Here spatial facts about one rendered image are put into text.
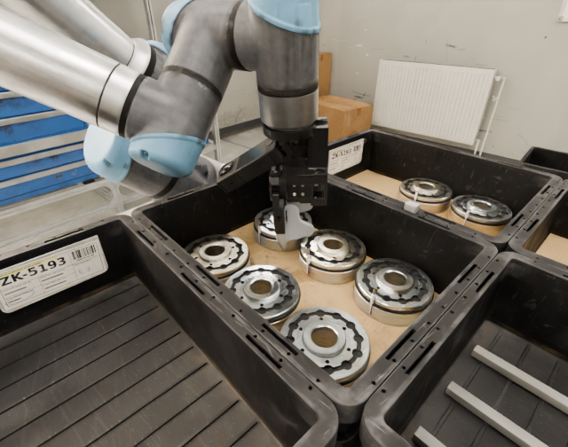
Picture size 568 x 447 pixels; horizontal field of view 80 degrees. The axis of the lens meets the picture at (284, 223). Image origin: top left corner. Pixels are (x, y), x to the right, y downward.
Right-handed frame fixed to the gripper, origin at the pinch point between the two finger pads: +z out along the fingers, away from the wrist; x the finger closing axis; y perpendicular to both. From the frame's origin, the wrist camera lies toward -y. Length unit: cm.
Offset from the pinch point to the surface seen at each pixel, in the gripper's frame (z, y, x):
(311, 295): 0.7, 4.8, -12.4
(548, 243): 4.3, 46.3, 2.0
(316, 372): -11.9, 4.8, -29.9
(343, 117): 89, 41, 262
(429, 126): 101, 120, 264
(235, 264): -2.6, -6.0, -9.5
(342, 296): 0.8, 9.2, -12.4
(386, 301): -2.7, 14.2, -16.0
